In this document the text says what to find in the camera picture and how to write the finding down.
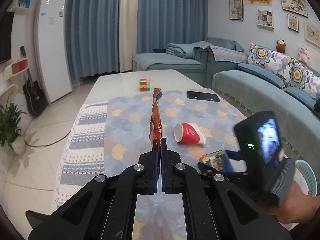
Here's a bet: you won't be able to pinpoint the pink plush toy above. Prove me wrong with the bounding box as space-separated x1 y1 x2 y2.
298 46 310 64

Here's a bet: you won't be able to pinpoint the patterned blue tablecloth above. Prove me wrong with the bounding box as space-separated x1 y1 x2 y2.
104 90 244 239

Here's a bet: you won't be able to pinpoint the blue curtains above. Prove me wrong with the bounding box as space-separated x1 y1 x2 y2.
65 0 208 80

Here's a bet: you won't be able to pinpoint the colourful snack packet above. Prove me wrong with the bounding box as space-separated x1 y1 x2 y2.
199 150 233 172

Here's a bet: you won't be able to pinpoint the orange snack wrapper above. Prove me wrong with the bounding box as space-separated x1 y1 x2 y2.
149 87 163 150

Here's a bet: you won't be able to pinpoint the right hand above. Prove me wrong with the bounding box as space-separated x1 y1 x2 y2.
260 180 319 224

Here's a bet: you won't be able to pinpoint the striped white table runner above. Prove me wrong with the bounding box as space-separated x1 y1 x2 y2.
52 102 107 211

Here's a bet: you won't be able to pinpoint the small white framed print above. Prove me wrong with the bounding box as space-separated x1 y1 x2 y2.
257 10 274 29

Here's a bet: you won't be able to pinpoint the green potted plant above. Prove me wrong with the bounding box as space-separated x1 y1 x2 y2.
0 101 26 155

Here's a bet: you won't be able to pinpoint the framed picture left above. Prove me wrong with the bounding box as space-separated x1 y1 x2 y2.
229 0 244 21

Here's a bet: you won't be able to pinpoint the black phone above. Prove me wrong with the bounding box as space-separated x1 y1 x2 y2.
187 90 220 102

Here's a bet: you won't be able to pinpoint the black television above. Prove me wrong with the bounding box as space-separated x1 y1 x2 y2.
0 11 15 64

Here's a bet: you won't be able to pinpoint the red paper cup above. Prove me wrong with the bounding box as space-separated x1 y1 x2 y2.
174 122 207 144

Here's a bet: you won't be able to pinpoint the black floor cable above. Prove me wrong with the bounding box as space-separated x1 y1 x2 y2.
24 129 72 147

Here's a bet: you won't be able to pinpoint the rubik's cube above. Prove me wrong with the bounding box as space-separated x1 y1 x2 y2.
139 78 151 92

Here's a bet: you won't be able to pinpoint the floral cushion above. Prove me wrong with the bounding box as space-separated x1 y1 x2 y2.
247 43 319 100

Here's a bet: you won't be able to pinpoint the folded teal blanket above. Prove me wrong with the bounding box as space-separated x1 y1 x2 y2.
165 43 196 59

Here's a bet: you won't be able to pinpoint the small dark framed picture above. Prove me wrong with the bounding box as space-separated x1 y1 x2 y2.
287 15 299 33

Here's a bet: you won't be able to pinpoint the black guitar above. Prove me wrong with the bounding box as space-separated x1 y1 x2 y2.
19 45 48 117

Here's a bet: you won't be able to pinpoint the white refrigerator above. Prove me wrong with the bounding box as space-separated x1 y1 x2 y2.
34 0 73 105

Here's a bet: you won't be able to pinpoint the brown plush toy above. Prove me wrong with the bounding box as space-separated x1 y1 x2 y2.
276 40 286 54

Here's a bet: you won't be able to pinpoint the light blue laundry basket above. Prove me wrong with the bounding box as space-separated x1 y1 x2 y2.
295 159 318 197

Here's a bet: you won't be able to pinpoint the teal sofa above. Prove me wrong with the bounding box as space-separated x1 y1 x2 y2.
132 37 319 173

